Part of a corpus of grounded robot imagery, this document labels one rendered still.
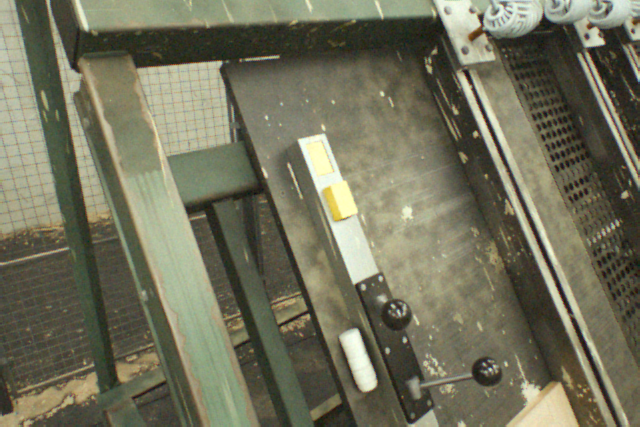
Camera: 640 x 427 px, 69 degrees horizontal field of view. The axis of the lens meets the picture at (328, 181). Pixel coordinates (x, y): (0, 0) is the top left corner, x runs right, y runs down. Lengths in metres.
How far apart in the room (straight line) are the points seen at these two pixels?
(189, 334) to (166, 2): 0.39
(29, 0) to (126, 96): 0.54
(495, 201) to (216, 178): 0.51
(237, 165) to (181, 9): 0.23
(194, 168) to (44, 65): 0.54
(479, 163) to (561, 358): 0.38
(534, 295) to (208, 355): 0.61
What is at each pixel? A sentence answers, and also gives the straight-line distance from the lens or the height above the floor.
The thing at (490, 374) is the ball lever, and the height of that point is 1.45.
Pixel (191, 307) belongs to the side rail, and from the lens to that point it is 0.56.
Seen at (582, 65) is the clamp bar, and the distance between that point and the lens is 1.33.
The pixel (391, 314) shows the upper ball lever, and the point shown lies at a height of 1.55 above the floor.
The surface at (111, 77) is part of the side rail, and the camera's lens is 0.62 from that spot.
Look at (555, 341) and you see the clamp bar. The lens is 0.97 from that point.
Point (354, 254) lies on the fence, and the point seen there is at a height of 1.55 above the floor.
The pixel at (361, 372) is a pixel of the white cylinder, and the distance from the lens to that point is 0.68.
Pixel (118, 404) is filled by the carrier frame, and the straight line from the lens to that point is 1.68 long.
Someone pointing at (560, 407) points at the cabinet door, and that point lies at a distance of 1.00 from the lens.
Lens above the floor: 1.87
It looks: 20 degrees down
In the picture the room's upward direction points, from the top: 2 degrees counter-clockwise
